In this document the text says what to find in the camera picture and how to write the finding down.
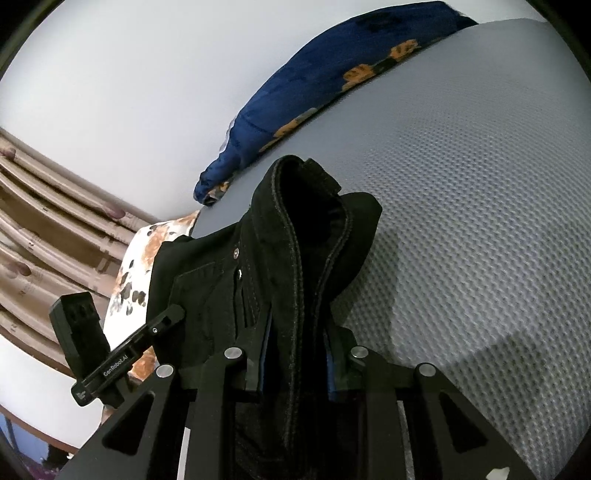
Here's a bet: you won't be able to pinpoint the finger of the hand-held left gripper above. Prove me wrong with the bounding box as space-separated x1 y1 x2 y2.
147 304 186 341

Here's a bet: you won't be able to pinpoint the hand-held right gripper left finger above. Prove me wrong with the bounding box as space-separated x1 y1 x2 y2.
60 318 273 480

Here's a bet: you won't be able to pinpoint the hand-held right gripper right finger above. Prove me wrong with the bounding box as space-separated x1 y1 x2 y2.
323 323 550 480

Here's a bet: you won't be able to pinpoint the black pants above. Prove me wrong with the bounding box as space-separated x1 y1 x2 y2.
148 155 384 480

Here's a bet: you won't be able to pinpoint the white orange floral pillow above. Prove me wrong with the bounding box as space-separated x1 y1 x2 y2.
104 210 201 384

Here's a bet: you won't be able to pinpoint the beige pleated curtain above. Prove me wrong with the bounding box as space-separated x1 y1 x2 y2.
0 127 153 370

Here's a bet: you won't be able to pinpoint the grey textured mattress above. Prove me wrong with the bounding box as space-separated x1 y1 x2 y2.
191 18 591 480

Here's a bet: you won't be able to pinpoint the blue patterned pillow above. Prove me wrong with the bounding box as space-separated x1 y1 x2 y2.
193 1 481 206

